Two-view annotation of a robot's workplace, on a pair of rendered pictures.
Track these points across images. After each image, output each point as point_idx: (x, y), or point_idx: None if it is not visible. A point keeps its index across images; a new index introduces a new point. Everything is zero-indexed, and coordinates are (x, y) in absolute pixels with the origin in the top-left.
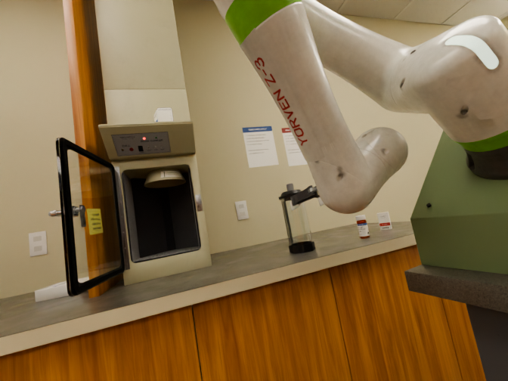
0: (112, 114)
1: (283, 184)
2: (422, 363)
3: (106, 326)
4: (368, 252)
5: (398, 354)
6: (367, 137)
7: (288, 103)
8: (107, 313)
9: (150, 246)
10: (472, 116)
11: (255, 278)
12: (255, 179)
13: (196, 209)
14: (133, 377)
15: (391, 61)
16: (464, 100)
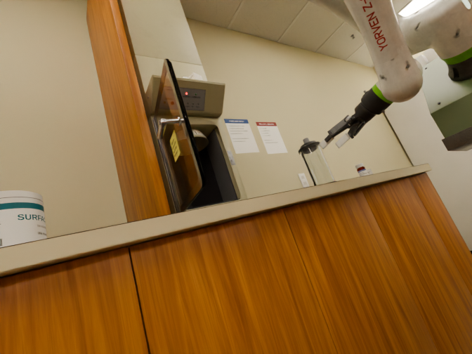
0: (145, 75)
1: (267, 169)
2: (438, 265)
3: (233, 216)
4: (383, 178)
5: (423, 258)
6: None
7: (378, 21)
8: (231, 204)
9: None
10: (461, 36)
11: (324, 187)
12: (242, 164)
13: (227, 166)
14: (257, 270)
15: (400, 21)
16: (458, 25)
